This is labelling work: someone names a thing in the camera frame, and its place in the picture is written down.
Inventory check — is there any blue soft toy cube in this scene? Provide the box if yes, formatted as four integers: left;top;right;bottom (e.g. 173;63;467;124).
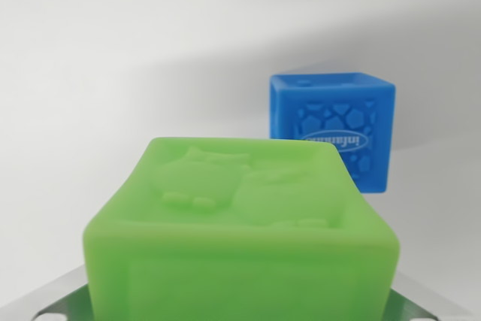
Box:
268;71;397;195

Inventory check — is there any gripper left finger with black rubber pad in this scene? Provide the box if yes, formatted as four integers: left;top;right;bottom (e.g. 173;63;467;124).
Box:
0;264;95;321

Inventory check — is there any gripper right finger with black rubber pad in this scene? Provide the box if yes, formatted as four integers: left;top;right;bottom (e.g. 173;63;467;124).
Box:
385;271;481;321

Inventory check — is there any green soft toy cube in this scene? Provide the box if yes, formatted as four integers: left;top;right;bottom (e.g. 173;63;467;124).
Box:
82;136;401;321

